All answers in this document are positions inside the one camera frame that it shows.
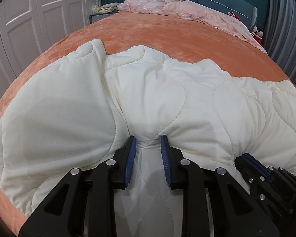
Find pink lace blanket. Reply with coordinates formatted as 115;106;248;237
117;0;266;53

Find white panelled wardrobe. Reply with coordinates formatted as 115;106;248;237
0;0;101;99

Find yellow items on nightstand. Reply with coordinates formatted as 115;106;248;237
92;2;121;14

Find dark bedside table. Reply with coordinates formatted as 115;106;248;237
89;11;119;25

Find red fabric item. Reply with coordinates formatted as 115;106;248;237
227;11;264;47

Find white quilted comforter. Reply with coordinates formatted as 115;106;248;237
0;39;296;236

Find orange plush bedspread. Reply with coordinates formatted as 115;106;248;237
0;12;291;234

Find grey pleated curtain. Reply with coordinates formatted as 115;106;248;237
264;0;296;87

